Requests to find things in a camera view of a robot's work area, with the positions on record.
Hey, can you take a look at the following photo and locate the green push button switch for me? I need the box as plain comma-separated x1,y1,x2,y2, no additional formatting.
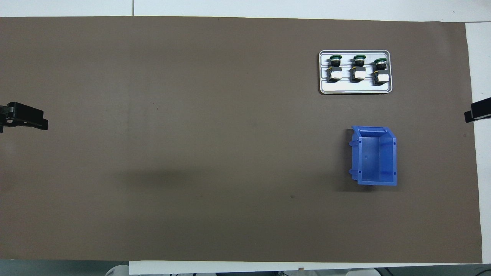
326,55,343,83
350,55,367,83
371,57,390,85

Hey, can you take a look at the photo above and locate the blue plastic storage bin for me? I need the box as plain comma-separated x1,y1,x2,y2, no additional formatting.
348,125,398,187

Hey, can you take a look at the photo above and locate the silver metal tray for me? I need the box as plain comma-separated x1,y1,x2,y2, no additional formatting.
318,50,393,95

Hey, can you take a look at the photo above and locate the brown paper table mat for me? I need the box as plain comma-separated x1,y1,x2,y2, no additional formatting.
0,16,483,264

